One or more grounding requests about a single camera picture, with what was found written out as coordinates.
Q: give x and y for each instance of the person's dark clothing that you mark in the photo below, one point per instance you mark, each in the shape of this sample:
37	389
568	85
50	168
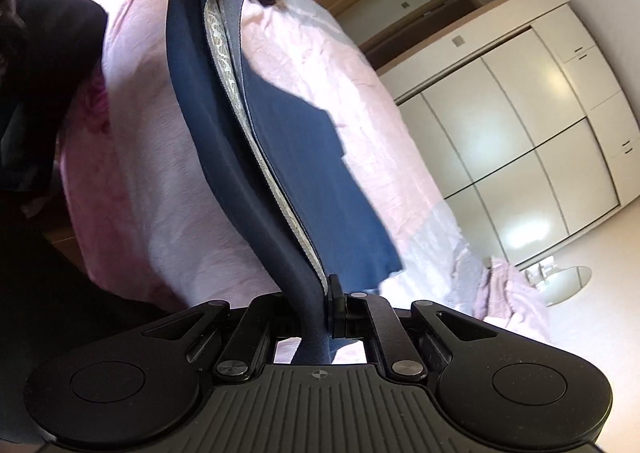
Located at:
60	308

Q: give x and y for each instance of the purple folded blanket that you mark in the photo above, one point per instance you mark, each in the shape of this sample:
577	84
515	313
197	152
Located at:
505	293

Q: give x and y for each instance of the black garment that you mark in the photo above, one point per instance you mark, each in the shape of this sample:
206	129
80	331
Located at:
50	58

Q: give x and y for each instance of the blue garment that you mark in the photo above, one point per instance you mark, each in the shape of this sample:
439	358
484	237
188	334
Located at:
280	158

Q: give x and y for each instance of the oval mirror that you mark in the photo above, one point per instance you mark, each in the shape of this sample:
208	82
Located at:
570	283

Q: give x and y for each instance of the white wall switch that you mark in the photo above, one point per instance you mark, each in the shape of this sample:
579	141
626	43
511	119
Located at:
458	40

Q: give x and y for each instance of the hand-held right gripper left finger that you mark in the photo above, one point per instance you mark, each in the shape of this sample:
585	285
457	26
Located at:
260	318

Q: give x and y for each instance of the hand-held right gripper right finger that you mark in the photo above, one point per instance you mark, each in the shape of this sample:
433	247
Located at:
336	305

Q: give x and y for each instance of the white wardrobe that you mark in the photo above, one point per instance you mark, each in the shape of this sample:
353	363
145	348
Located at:
500	133

